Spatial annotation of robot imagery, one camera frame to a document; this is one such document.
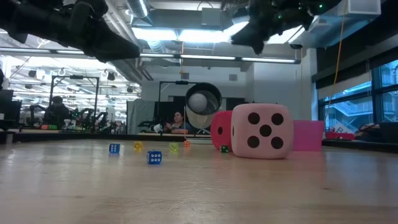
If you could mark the small lime green die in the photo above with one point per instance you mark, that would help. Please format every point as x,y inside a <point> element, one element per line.
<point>173,147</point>

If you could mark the black screen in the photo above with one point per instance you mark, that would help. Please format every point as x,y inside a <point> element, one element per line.
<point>236,104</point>

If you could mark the red translucent plastic bin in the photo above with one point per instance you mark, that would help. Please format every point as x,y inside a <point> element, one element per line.
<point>308,137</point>

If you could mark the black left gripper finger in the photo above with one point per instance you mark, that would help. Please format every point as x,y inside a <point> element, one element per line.
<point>102,40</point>

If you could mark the small blue die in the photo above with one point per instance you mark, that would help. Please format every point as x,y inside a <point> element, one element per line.
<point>154,157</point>
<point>114,148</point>

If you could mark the white ceiling unit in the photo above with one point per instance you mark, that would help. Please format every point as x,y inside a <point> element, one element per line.
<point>360,7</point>

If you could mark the red box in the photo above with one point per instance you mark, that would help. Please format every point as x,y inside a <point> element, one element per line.
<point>339,136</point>

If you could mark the large red foam die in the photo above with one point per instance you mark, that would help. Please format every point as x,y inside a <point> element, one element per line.
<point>222,121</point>

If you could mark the silver air duct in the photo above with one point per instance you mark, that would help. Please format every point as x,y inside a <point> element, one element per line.
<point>138,7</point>

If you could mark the small yellow die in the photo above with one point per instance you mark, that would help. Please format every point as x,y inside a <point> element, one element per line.
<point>138,146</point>

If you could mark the small orange-red die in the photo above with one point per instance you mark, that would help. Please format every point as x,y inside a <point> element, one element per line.
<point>186,143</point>

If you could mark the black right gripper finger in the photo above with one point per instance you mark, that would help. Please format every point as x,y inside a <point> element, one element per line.
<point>273,31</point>

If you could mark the person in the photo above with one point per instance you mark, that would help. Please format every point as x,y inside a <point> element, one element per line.
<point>178,123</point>
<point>57,112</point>

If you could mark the black frame rig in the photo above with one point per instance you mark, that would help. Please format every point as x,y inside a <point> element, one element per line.
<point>174,82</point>

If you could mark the long light bar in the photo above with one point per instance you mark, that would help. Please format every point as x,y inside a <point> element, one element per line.
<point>202,57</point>

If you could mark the black frame stand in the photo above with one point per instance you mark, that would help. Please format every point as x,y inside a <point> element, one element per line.
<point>74,77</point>

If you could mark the small dark green die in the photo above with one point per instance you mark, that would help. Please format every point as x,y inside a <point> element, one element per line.
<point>224,149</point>

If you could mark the large pink foam die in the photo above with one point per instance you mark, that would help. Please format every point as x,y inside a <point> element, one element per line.
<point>242,140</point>

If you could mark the black monitor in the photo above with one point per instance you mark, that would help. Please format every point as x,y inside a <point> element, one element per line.
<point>9,109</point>

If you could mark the black background robot arms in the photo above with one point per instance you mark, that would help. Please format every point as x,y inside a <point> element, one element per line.
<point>88,119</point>

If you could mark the grey partition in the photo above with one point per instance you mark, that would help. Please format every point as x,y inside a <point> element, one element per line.
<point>140,115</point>

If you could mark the black aluminium table frame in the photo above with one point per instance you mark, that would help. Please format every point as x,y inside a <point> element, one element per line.
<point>62,137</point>

